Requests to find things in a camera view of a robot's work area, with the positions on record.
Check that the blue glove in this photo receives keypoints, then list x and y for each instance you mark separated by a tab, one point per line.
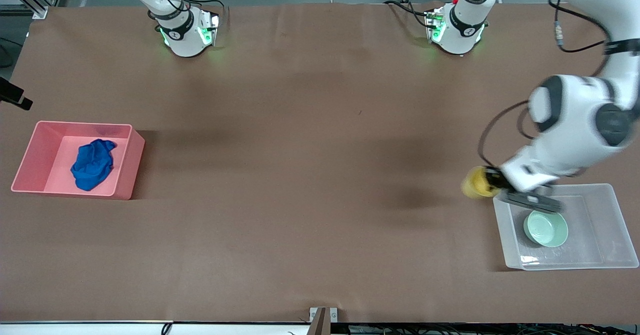
92	165

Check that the pink rectangular plastic bin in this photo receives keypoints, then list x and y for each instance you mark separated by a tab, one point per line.
35	165

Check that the pale green bowl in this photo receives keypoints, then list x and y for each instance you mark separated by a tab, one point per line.
546	229

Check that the metal table edge bracket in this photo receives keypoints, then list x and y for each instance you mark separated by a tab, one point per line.
323	317

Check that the yellow plastic cup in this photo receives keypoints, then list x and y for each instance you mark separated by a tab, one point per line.
474	184

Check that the clear plastic storage box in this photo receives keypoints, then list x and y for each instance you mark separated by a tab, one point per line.
600	235

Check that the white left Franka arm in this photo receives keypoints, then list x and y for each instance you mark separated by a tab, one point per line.
580	120

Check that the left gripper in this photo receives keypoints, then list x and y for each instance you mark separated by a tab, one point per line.
493	177

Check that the brown table cover sheet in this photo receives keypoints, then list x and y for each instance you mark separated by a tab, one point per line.
300	175

